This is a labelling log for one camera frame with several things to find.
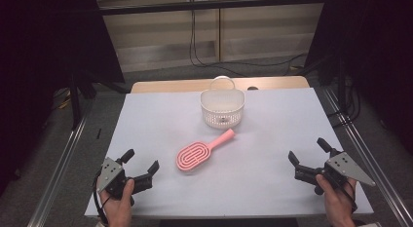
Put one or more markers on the wooden table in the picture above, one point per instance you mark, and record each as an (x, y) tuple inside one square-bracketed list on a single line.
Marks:
[(162, 85)]

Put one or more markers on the black curtain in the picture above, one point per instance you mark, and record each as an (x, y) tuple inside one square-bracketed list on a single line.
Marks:
[(373, 42), (39, 58)]

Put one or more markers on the white slotted plastic basket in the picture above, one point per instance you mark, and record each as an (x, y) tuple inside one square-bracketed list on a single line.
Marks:
[(222, 118)]

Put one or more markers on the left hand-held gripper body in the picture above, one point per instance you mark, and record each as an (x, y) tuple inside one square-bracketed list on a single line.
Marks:
[(112, 175)]

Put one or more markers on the person's left hand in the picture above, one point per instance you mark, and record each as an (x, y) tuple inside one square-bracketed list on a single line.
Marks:
[(118, 212)]

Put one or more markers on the black horizontal bar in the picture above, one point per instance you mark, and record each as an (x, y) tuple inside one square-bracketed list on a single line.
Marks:
[(162, 7)]

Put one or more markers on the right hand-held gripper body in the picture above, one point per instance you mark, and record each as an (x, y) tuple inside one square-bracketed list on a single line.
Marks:
[(345, 167)]

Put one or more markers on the pink hairbrush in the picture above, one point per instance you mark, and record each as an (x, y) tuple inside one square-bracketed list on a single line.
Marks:
[(224, 138)]

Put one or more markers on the person's right hand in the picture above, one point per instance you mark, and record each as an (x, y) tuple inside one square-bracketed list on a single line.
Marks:
[(337, 207)]

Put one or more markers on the black metal stand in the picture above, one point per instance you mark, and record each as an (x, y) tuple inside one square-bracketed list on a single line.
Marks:
[(75, 100)]

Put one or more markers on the metal floor rail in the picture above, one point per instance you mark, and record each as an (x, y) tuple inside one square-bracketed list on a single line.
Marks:
[(367, 155), (61, 165)]

